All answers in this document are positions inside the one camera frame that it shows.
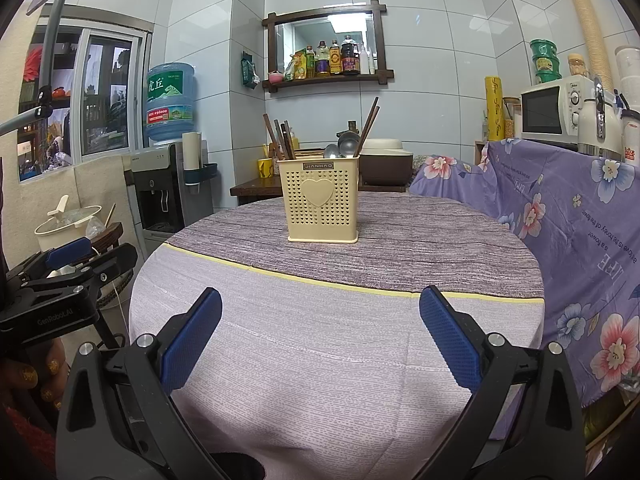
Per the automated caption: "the dark wooden stool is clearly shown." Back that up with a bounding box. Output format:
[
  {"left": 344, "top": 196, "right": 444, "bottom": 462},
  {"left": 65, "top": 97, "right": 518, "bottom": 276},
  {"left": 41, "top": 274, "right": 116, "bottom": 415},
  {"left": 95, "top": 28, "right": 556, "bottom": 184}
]
[{"left": 85, "top": 222, "right": 125, "bottom": 261}]

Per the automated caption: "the person's left hand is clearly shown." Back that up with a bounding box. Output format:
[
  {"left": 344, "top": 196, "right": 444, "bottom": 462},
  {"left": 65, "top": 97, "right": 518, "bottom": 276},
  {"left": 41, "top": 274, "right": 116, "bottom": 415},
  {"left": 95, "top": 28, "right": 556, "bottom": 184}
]
[{"left": 0, "top": 345, "right": 68, "bottom": 413}]

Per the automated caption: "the cream electric cooking pot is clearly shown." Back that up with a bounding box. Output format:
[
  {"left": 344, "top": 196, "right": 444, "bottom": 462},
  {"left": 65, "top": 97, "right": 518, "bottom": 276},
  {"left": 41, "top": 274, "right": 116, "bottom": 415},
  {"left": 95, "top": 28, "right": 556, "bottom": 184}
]
[{"left": 34, "top": 195, "right": 103, "bottom": 253}]

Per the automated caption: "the purple floral cloth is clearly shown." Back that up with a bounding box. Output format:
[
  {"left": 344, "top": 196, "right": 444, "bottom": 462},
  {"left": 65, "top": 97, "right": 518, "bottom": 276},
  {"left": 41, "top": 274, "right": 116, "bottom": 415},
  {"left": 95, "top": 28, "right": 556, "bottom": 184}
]
[{"left": 409, "top": 137, "right": 640, "bottom": 411}]

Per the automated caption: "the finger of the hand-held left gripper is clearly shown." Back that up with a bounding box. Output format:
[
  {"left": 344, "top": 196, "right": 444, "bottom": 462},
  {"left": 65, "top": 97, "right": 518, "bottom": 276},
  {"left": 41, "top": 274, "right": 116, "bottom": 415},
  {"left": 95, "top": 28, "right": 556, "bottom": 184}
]
[
  {"left": 20, "top": 244, "right": 138, "bottom": 301},
  {"left": 7, "top": 237, "right": 92, "bottom": 283}
]

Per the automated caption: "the white microwave oven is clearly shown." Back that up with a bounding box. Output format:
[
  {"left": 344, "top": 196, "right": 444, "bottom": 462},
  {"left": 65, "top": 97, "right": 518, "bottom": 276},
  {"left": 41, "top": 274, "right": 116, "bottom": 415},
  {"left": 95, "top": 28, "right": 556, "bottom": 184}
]
[{"left": 520, "top": 75, "right": 593, "bottom": 143}]

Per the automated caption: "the yellow seasoning packet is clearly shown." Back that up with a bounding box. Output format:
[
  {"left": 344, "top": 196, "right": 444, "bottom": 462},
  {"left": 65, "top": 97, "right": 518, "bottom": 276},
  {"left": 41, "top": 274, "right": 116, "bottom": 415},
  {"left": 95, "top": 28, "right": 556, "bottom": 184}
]
[{"left": 285, "top": 49, "right": 310, "bottom": 81}]

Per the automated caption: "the white bottle with red label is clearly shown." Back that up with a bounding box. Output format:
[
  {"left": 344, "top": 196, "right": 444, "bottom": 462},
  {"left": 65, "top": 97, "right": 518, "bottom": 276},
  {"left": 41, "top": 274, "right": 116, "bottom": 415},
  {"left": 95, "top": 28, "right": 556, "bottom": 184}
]
[{"left": 621, "top": 107, "right": 640, "bottom": 163}]

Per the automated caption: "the short stack of white cups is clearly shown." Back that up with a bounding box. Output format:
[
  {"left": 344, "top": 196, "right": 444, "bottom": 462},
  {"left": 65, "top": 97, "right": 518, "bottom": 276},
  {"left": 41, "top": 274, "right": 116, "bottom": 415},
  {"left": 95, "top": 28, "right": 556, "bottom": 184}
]
[{"left": 614, "top": 45, "right": 640, "bottom": 111}]

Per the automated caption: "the dark soy sauce bottle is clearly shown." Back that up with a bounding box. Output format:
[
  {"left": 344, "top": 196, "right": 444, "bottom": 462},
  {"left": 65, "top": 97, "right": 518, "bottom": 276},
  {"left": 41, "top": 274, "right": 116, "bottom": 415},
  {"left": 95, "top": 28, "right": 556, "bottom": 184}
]
[{"left": 341, "top": 35, "right": 361, "bottom": 76}]

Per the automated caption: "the white framed window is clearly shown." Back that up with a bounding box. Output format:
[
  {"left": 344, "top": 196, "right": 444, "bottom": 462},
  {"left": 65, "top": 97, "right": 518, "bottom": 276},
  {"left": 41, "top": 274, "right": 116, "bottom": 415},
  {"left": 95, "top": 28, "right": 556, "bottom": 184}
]
[{"left": 17, "top": 15, "right": 153, "bottom": 181}]

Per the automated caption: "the dark wooden washstand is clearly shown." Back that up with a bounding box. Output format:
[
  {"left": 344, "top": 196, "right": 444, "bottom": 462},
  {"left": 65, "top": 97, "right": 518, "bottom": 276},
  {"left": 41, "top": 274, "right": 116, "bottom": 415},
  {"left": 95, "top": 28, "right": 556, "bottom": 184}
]
[{"left": 230, "top": 177, "right": 408, "bottom": 206}]

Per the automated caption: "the cream perforated utensil holder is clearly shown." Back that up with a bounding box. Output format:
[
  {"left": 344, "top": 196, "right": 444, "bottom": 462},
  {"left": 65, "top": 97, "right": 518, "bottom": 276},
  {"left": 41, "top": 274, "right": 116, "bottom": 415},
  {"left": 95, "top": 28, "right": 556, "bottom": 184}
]
[{"left": 277, "top": 155, "right": 362, "bottom": 245}]

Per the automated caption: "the red patterned clothing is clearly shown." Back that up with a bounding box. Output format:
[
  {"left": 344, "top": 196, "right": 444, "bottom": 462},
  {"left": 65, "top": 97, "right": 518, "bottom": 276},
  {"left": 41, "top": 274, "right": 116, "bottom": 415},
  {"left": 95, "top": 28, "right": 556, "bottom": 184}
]
[{"left": 0, "top": 405, "right": 61, "bottom": 480}]

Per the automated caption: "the cream and brown rice cooker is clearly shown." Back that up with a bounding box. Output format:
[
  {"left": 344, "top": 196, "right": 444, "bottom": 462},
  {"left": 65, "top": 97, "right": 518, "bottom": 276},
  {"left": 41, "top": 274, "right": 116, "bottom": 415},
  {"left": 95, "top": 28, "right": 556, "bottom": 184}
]
[{"left": 359, "top": 139, "right": 415, "bottom": 187}]

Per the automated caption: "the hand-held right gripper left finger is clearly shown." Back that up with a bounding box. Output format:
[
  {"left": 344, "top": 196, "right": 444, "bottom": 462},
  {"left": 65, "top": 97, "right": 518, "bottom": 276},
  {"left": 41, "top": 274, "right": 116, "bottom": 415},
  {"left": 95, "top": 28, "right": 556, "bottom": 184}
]
[{"left": 56, "top": 287, "right": 223, "bottom": 480}]

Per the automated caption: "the brown wooden chopstick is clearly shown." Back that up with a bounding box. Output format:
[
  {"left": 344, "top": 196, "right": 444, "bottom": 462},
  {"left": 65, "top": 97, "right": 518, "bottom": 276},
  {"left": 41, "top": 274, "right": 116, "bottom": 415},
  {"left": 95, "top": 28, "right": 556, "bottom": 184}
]
[
  {"left": 263, "top": 113, "right": 285, "bottom": 161},
  {"left": 273, "top": 120, "right": 292, "bottom": 161},
  {"left": 354, "top": 97, "right": 379, "bottom": 157},
  {"left": 357, "top": 105, "right": 381, "bottom": 157}
]

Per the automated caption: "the yellow wrap roll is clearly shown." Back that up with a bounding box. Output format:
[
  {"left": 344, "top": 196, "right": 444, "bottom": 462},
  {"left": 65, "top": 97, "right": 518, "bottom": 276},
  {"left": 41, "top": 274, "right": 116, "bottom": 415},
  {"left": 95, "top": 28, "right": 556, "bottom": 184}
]
[{"left": 484, "top": 75, "right": 507, "bottom": 142}]

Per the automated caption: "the grey water dispenser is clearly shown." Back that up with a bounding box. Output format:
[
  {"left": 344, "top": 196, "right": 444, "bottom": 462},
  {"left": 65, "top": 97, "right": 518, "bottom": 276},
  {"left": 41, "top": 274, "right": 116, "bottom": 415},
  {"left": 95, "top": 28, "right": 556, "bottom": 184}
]
[{"left": 122, "top": 142, "right": 208, "bottom": 241}]

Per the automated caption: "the white kettle with metal handle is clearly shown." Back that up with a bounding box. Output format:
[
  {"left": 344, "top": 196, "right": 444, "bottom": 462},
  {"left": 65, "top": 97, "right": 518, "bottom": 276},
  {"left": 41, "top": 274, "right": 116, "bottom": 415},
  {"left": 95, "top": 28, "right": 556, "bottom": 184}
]
[{"left": 577, "top": 75, "right": 623, "bottom": 158}]

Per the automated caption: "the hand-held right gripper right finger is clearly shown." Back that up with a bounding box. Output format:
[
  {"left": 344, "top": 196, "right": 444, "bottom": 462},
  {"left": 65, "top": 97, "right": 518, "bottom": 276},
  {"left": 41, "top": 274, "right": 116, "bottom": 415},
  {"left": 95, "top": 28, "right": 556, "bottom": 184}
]
[{"left": 419, "top": 286, "right": 586, "bottom": 480}]

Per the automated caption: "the tall stack of beige cups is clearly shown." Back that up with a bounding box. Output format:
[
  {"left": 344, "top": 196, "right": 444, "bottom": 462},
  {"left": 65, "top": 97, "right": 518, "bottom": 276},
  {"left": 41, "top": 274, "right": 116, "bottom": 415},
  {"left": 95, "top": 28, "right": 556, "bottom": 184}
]
[{"left": 560, "top": 0, "right": 616, "bottom": 93}]

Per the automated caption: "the blue water jug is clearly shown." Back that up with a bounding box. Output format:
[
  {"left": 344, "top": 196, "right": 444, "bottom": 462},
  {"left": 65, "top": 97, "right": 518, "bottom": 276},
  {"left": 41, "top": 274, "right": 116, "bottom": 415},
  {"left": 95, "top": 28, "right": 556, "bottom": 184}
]
[{"left": 145, "top": 62, "right": 196, "bottom": 143}]

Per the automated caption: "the red paper decoration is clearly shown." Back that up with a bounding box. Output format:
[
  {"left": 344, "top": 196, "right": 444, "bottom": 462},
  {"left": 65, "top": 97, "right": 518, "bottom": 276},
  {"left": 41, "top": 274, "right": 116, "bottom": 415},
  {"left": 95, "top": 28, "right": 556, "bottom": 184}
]
[{"left": 22, "top": 45, "right": 48, "bottom": 83}]

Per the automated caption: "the grey gooseneck stand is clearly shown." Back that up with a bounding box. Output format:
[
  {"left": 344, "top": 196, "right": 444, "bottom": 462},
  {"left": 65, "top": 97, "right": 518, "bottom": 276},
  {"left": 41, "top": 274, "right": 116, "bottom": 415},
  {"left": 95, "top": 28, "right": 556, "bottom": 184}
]
[{"left": 0, "top": 0, "right": 83, "bottom": 136}]

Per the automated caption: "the dark wooden mirror shelf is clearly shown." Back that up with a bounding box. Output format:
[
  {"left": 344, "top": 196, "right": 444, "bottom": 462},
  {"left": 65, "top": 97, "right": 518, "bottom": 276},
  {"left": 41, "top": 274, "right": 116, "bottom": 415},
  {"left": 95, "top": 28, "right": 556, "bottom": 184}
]
[{"left": 261, "top": 0, "right": 396, "bottom": 95}]

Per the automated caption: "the glass pasta jar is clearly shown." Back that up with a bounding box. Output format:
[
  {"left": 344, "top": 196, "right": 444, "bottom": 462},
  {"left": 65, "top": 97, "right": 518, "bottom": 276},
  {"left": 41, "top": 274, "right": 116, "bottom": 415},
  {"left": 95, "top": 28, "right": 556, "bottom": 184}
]
[{"left": 502, "top": 96, "right": 522, "bottom": 140}]

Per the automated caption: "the green hanging packet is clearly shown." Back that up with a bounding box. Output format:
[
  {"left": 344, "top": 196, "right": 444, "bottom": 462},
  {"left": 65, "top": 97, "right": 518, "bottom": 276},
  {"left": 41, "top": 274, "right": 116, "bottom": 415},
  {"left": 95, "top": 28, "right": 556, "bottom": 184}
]
[{"left": 241, "top": 51, "right": 260, "bottom": 90}]

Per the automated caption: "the black chopstick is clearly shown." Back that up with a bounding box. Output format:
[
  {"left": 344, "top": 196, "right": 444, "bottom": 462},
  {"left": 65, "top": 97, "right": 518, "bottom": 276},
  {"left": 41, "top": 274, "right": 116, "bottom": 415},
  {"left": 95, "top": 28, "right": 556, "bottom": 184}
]
[{"left": 283, "top": 120, "right": 298, "bottom": 161}]

